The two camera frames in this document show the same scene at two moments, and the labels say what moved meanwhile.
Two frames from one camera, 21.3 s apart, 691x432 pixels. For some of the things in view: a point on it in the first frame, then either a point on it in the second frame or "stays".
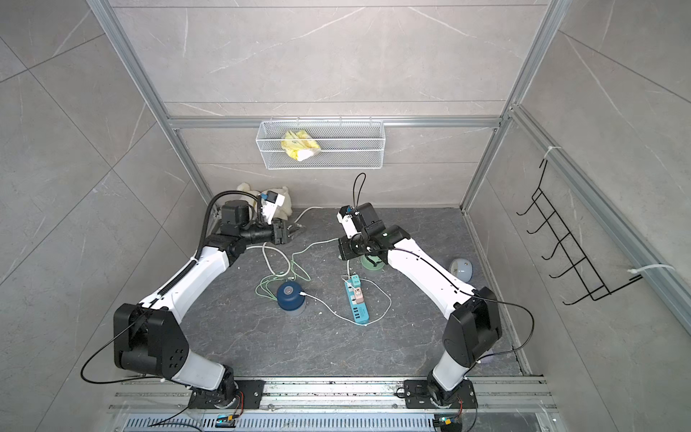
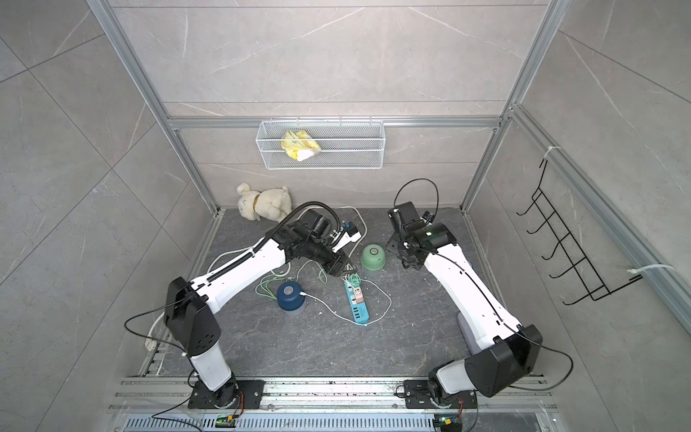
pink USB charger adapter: x=359 y=295 stays
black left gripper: x=281 y=238 -> x=338 y=263
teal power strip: x=359 y=310 stays
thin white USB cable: x=345 y=318 stays
